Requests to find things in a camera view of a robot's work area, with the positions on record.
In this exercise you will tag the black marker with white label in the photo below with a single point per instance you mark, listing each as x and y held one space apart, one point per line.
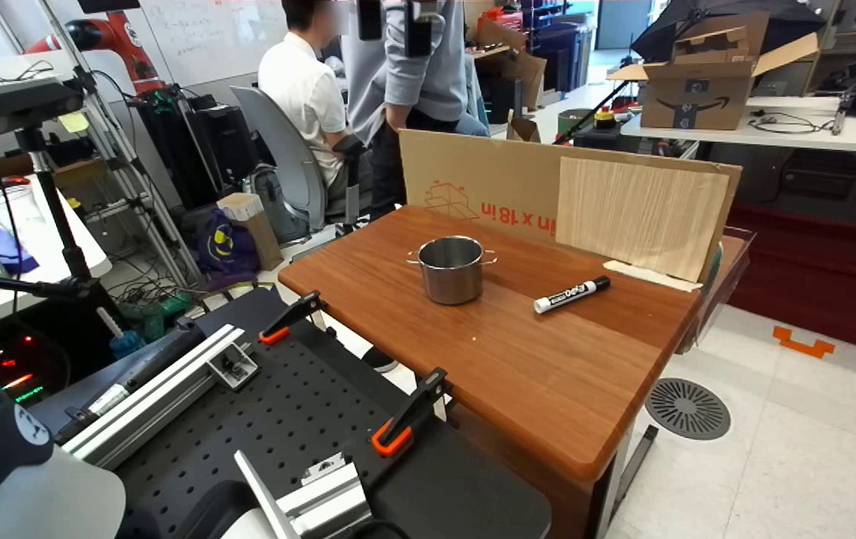
569 295

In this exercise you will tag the red robot arm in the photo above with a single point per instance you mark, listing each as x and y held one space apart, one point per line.
117 45

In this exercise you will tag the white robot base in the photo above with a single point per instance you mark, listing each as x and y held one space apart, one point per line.
18 488

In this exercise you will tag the silver metal pot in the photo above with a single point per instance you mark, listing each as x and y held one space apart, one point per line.
449 280

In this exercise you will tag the printed cardboard sheet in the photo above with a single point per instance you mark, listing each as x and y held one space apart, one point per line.
478 180

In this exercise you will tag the black orange bar clamp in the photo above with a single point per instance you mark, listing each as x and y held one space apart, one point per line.
288 318
409 414

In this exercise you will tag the grey office chair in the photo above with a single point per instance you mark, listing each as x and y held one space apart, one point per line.
288 161

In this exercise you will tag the small tan cardboard box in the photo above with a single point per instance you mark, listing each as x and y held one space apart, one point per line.
253 225

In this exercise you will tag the standing person in grey shirt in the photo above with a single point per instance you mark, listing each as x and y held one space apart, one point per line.
430 69

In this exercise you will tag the black perforated breadboard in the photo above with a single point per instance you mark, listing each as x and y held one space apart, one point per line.
288 420

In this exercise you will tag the dark blue bag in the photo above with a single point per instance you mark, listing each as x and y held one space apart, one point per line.
222 243

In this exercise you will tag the light wood grain panel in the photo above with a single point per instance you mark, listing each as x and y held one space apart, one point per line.
638 213

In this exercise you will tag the seated person in white shirt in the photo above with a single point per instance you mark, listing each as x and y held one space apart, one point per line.
303 90

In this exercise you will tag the black computer tower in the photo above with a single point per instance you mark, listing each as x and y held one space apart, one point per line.
199 144

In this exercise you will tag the black metal bar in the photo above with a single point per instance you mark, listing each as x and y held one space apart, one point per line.
638 469

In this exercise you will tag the brown wooden side board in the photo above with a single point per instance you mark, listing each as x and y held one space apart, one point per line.
738 261

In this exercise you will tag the open brown cardboard box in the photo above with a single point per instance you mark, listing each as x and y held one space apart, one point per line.
698 90

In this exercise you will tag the white desk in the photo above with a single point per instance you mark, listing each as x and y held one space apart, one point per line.
798 137

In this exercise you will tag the dark red cabinet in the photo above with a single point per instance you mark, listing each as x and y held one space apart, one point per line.
828 271

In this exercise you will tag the white side table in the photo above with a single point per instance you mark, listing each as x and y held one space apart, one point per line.
29 259

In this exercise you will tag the black control box red lights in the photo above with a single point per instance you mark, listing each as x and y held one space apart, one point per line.
18 363

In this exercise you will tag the blue plastic object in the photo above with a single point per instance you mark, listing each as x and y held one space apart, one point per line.
5 247

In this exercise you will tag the short aluminium profile bracket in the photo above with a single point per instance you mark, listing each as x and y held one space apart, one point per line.
318 497

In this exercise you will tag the long aluminium profile rail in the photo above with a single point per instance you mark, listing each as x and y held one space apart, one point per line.
161 393

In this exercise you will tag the black tripod with camera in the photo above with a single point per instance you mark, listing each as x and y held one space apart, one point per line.
18 99

